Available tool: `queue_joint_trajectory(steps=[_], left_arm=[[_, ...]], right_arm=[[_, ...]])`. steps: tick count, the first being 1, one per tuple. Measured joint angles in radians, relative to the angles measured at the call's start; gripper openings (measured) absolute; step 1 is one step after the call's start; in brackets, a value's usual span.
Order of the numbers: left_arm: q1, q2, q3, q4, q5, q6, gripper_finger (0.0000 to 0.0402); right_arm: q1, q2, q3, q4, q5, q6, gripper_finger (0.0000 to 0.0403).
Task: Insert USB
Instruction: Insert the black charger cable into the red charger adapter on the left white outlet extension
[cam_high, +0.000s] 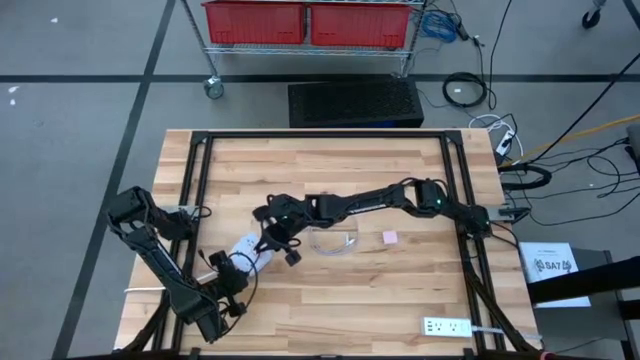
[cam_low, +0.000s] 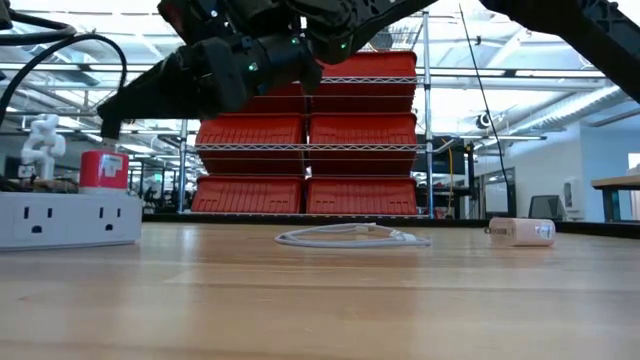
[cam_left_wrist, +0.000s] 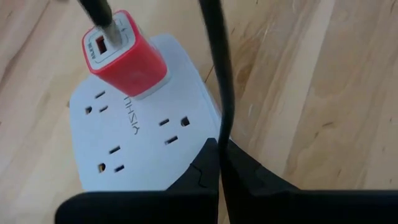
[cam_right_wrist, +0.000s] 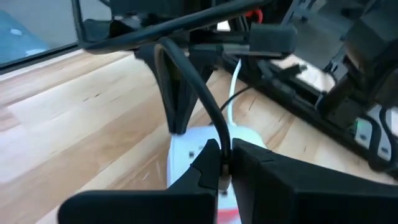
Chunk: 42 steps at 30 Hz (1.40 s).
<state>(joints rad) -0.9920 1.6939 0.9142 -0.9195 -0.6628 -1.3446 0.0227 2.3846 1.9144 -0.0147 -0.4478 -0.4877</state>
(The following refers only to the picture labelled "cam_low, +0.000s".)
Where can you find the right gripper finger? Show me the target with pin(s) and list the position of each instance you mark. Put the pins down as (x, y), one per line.
(155, 97)

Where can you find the red and white USB charger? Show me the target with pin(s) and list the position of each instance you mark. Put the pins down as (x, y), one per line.
(102, 172)

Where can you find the white power strip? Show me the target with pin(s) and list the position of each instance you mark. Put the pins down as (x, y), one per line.
(70, 220)

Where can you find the pale pink USB charger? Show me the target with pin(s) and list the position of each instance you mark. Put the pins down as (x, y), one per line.
(522, 231)

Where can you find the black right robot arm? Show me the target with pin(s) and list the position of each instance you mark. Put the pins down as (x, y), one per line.
(590, 30)

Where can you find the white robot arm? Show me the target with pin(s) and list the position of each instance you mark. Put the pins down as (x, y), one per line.
(44, 147)

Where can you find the grey round spool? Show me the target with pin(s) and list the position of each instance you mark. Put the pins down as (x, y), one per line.
(385, 42)

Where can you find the background workbench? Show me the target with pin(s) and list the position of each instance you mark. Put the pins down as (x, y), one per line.
(50, 186)

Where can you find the round ceiling fixture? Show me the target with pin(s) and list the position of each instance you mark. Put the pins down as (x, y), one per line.
(484, 121)

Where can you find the black equipment stand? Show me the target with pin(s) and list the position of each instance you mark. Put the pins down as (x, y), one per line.
(470, 175)

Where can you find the dark grey chair back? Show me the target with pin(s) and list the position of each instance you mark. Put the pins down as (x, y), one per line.
(546, 206)

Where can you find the wooden side table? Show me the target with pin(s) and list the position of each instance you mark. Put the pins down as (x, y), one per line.
(617, 183)

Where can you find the white wall dispenser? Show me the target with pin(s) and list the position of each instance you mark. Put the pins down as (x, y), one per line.
(572, 195)

